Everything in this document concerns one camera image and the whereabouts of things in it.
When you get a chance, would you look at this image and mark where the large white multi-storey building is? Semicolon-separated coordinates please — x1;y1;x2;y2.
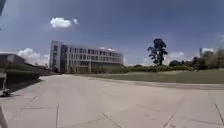
48;40;125;75

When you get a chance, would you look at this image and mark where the pale concrete slab pavement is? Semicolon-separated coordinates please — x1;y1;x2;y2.
0;73;224;128

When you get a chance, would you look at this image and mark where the low green hedge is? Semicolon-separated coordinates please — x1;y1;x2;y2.
90;64;192;74

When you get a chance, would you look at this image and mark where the tall dark tree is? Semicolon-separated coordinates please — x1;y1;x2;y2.
146;37;169;67

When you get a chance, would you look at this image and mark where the green grass field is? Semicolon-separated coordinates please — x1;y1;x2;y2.
77;68;224;85

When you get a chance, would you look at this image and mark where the row of trees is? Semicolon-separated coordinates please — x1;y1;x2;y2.
168;48;224;71

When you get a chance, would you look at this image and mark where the low dark building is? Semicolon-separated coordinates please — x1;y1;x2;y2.
0;53;26;66

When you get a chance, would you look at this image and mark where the dark low wall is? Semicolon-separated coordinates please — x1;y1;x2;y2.
0;67;51;86

